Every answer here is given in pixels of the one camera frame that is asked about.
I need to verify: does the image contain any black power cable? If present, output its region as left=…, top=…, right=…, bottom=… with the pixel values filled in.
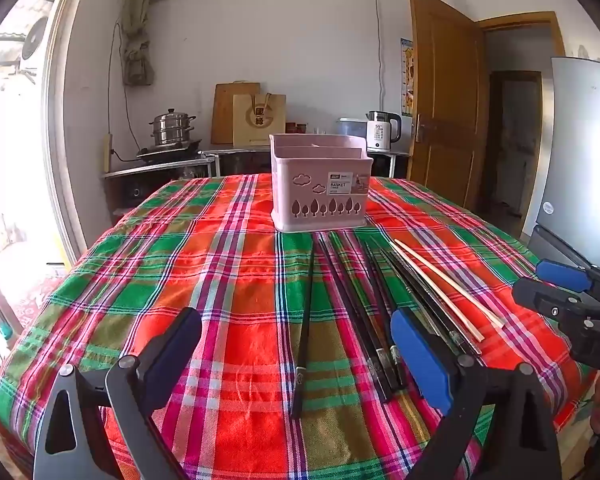
left=106, top=20, right=133, bottom=137

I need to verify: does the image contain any pink plastic basket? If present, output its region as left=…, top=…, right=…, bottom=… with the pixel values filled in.
left=269, top=133, right=374, bottom=233

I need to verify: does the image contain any white window frame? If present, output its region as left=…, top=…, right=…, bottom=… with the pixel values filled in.
left=40, top=0, right=111, bottom=266

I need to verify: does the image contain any silver refrigerator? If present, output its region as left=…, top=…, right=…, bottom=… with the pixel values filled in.
left=527, top=56, right=600, bottom=281

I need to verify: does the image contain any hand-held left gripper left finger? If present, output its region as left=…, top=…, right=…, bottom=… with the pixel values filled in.
left=32, top=307, right=203, bottom=480

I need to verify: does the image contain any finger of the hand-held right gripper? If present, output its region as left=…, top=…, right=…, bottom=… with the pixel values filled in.
left=536, top=259, right=600, bottom=301
left=512, top=277, right=600, bottom=323

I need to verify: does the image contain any beige hanging cloth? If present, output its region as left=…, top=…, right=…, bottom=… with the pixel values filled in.
left=120, top=0, right=156, bottom=86

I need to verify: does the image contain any clear plastic container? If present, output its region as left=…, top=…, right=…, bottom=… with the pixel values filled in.
left=337, top=117, right=368, bottom=140

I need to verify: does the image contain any wooden door frame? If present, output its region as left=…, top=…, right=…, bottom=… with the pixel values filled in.
left=477, top=11, right=566, bottom=216

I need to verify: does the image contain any black induction cooker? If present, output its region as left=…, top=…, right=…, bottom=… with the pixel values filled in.
left=136, top=140, right=203, bottom=159

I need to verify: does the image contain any wall poster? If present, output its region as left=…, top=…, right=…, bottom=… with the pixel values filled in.
left=400, top=37, right=414, bottom=117

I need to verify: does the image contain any metal shelf table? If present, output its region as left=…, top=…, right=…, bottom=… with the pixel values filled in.
left=200, top=146, right=411, bottom=180

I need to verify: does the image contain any plaid tablecloth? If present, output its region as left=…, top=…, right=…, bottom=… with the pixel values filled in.
left=0, top=175, right=596, bottom=480

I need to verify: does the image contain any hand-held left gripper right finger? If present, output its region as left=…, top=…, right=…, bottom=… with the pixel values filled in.
left=390, top=307, right=563, bottom=480

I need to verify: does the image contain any steel steamer pot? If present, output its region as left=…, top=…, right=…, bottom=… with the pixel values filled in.
left=149, top=108, right=197, bottom=147

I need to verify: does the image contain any wooden door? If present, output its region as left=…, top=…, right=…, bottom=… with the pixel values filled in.
left=408, top=0, right=488, bottom=211

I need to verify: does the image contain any black chopstick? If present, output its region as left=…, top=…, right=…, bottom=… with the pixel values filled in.
left=289, top=242, right=317, bottom=420

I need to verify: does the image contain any wooden cutting board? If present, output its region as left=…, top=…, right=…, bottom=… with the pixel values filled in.
left=211, top=81, right=261, bottom=146

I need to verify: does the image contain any bunch of black chopsticks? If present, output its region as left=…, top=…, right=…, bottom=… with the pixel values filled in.
left=317, top=232, right=483, bottom=406

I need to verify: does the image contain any brown paper bag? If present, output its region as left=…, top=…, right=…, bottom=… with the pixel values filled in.
left=232, top=92, right=287, bottom=148

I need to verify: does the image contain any white electric kettle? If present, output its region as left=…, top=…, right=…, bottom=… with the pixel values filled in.
left=366, top=111, right=402, bottom=152

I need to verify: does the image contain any low metal rack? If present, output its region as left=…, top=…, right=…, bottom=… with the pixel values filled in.
left=102, top=154, right=220, bottom=211

